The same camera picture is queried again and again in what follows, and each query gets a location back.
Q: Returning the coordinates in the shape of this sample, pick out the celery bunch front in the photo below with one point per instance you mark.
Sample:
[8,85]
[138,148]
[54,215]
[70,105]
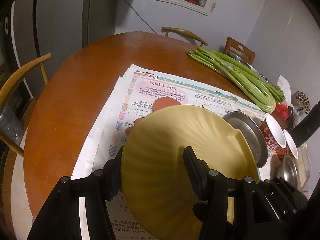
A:
[245,79]

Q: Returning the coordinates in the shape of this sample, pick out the small steel bowl far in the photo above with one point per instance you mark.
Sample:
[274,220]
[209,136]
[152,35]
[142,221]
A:
[237,58]

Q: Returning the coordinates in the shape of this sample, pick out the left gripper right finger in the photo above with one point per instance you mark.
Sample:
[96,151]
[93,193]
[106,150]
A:
[198,172]

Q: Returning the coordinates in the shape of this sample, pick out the shallow steel plate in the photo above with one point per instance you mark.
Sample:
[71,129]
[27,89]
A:
[252,134]

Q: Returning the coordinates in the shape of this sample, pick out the orange plastic plate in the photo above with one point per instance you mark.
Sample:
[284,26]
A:
[159,103]

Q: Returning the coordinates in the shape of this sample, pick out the large steel bowl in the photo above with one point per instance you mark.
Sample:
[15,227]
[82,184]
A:
[287,170]

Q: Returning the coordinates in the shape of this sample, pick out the wooden slat back chair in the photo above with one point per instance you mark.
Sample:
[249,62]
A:
[239,50]

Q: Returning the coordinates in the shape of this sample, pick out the grey refrigerator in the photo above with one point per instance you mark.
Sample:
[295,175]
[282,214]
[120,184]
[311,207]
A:
[59,27]

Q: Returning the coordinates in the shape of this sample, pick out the curved wooden chair far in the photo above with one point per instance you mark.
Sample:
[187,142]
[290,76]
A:
[184,33]

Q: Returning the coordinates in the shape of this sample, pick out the yellow shell shaped plate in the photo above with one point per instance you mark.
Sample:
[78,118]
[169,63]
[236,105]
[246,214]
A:
[154,180]

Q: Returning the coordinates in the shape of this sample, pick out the instant noodle cup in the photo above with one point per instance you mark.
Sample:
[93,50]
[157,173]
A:
[274,136]
[291,148]

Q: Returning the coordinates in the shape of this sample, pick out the black thermos bottle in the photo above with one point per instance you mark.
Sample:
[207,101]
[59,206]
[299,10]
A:
[307,127]

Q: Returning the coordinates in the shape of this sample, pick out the newspaper mat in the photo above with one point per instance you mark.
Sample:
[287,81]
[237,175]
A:
[133,97]

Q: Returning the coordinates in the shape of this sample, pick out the red tissue box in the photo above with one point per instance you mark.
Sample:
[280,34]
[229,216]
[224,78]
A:
[281,114]

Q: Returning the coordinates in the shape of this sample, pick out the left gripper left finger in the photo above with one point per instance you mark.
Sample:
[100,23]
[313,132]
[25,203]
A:
[111,180]

